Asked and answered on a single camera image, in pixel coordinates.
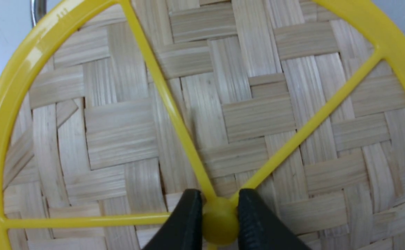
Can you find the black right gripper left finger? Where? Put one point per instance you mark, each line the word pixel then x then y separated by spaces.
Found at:
pixel 183 229

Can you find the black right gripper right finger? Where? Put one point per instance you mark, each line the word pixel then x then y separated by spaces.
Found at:
pixel 260 228

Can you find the yellow rimmed woven steamer lid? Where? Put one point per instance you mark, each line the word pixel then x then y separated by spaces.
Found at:
pixel 111 109

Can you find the stainless steel pot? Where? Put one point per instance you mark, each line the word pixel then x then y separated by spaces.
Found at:
pixel 38 9

